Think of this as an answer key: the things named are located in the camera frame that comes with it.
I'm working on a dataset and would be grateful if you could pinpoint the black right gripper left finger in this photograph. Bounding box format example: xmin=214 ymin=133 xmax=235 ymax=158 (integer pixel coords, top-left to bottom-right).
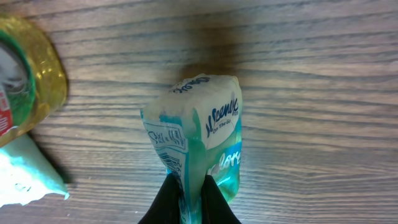
xmin=138 ymin=174 xmax=180 ymax=224

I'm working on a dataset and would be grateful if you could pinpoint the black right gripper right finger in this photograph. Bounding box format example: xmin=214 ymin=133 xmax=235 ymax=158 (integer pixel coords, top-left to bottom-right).
xmin=201 ymin=175 xmax=241 ymax=224

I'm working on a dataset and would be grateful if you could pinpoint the small teal tissue pack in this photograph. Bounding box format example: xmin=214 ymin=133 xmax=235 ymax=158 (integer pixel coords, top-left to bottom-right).
xmin=141 ymin=74 xmax=243 ymax=223

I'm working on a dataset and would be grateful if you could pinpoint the teal snack packet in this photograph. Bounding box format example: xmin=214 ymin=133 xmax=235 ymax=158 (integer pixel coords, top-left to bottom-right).
xmin=1 ymin=134 xmax=70 ymax=207

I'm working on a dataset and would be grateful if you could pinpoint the yellow liquid bottle silver cap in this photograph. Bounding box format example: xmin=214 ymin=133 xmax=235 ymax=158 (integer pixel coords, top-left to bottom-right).
xmin=1 ymin=14 xmax=68 ymax=146

